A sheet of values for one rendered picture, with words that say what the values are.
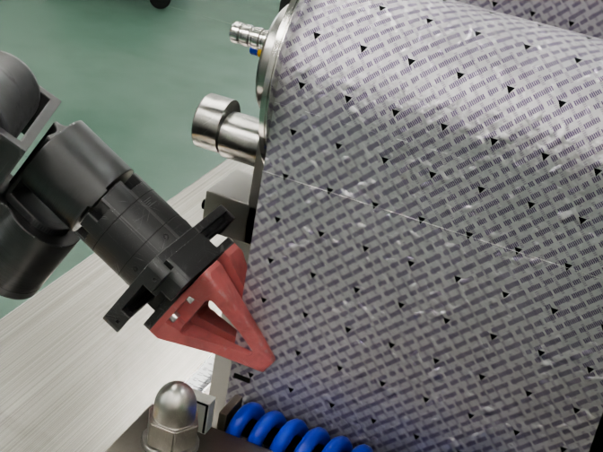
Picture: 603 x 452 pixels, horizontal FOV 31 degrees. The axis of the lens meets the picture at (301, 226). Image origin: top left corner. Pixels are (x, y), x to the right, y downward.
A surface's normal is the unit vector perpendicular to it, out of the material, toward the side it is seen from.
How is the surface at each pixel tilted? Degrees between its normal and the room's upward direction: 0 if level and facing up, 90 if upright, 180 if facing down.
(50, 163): 67
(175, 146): 0
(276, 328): 90
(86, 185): 57
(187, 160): 0
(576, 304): 90
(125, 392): 0
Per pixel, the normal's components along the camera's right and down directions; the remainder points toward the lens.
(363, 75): -0.29, 0.02
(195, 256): 0.59, -0.63
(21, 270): 0.17, 0.66
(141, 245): 0.00, -0.03
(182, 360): 0.16, -0.89
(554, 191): -0.37, 0.36
